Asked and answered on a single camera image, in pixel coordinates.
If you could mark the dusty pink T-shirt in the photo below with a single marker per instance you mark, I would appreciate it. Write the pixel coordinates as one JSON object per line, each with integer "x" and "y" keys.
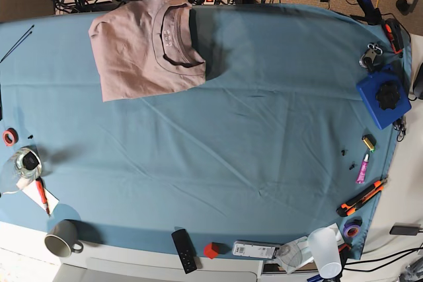
{"x": 144, "y": 48}

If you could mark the orange black tool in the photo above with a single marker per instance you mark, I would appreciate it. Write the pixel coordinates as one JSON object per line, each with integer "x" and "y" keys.
{"x": 393, "y": 32}

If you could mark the metal clamp tool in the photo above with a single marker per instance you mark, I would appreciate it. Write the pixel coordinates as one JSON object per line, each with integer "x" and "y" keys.
{"x": 367, "y": 60}

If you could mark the blue box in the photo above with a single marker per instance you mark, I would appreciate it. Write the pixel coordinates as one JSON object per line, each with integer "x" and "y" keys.
{"x": 368, "y": 88}

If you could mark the black knob on box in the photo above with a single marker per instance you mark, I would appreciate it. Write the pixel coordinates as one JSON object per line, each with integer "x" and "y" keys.
{"x": 388, "y": 95}

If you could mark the blue table cloth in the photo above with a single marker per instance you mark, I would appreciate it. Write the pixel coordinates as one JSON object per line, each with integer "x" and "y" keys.
{"x": 266, "y": 150}

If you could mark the purple glue tube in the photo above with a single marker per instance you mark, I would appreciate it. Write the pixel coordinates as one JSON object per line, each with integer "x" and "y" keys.
{"x": 363, "y": 168}

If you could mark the orange black utility knife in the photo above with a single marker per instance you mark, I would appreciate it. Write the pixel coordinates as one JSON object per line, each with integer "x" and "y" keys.
{"x": 357, "y": 202}

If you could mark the purple tape roll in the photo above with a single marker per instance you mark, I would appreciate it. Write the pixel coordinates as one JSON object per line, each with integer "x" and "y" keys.
{"x": 352, "y": 228}

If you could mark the translucent plastic cup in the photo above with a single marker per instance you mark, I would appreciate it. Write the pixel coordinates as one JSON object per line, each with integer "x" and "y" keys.
{"x": 324, "y": 249}

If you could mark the white barcode device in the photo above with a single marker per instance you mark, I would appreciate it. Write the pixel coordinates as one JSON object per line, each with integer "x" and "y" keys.
{"x": 255, "y": 249}

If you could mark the red cube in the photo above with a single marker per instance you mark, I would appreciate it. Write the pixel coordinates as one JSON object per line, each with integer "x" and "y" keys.
{"x": 211, "y": 250}

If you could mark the black remote control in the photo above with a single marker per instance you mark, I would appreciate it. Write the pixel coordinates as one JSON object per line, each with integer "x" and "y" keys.
{"x": 184, "y": 250}

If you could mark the red pen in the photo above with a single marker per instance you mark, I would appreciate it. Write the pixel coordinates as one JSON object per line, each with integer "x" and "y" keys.
{"x": 42, "y": 193}

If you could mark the red tape roll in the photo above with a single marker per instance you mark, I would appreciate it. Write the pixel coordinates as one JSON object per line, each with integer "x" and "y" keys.
{"x": 10, "y": 137}

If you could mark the white paper note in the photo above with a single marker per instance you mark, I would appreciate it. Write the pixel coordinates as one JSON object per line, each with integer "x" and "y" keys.
{"x": 37, "y": 192}

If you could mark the grey ceramic mug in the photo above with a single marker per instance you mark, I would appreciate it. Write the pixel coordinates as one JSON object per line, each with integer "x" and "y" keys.
{"x": 63, "y": 240}

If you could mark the black cable ties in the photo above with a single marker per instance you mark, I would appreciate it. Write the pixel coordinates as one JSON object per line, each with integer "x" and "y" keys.
{"x": 17, "y": 43}

